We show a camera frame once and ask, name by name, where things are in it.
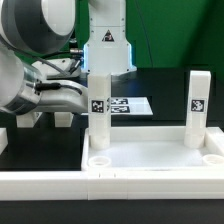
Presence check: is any black thick cable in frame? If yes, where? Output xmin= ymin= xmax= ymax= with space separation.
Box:
xmin=43 ymin=36 xmax=85 ymax=61

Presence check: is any white front fence bar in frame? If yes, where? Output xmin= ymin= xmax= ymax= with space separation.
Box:
xmin=0 ymin=170 xmax=224 ymax=201

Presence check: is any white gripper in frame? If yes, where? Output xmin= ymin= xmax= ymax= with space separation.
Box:
xmin=32 ymin=62 xmax=88 ymax=114

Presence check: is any white left side block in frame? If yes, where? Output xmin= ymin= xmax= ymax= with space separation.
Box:
xmin=0 ymin=128 xmax=8 ymax=155

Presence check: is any marker tag base plate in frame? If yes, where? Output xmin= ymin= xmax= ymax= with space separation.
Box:
xmin=111 ymin=97 xmax=153 ymax=116

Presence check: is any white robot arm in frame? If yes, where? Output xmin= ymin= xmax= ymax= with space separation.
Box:
xmin=0 ymin=0 xmax=136 ymax=115

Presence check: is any white desk top tray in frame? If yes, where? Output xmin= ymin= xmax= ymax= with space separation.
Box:
xmin=81 ymin=126 xmax=224 ymax=171

